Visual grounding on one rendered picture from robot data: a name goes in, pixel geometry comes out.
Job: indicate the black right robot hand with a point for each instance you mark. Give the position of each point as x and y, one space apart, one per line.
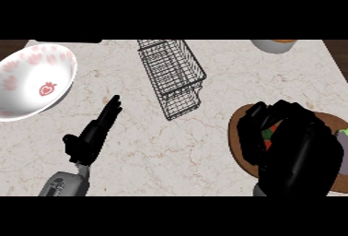
298 147

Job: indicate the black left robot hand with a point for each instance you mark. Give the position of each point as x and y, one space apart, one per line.
93 134

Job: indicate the white bowl with pink prints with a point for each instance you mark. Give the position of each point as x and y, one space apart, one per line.
31 83

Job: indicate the purple eggplant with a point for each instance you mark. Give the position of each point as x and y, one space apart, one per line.
342 153

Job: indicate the red and green bell pepper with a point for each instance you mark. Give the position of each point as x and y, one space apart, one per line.
268 136

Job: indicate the grey cup with orange content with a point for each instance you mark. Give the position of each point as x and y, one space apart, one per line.
273 46

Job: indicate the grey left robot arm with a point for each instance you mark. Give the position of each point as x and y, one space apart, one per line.
63 185

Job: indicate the round brown wooden cutting board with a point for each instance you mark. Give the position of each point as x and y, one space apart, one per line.
239 138

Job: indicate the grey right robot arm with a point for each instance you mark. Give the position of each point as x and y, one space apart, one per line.
258 190

